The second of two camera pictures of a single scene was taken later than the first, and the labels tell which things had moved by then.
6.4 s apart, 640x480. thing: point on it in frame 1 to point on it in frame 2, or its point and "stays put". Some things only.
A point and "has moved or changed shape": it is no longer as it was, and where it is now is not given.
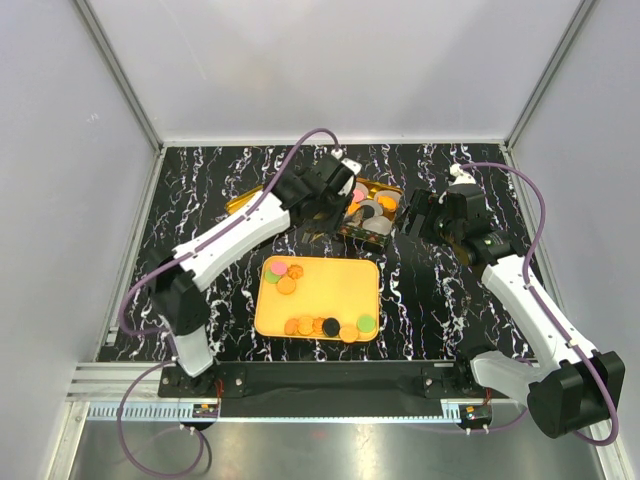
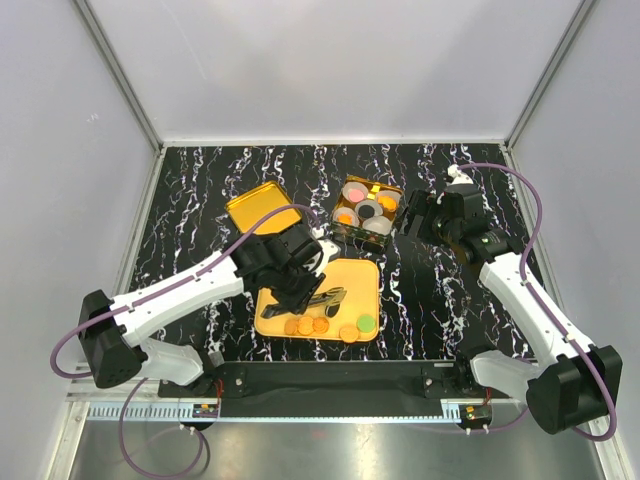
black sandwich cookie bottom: (330, 327) to (331, 310)
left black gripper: (342, 201) to (299, 302)
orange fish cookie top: (387, 202) stays put
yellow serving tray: (345, 289) stays put
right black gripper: (425, 203) stays put
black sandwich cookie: (367, 211) stays put
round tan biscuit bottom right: (349, 334) stays put
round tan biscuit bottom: (305, 325) stays put
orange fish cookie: (353, 207) has moved or changed shape
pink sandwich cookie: (358, 195) stays put
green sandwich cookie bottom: (365, 323) stays put
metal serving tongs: (353, 219) to (332, 298)
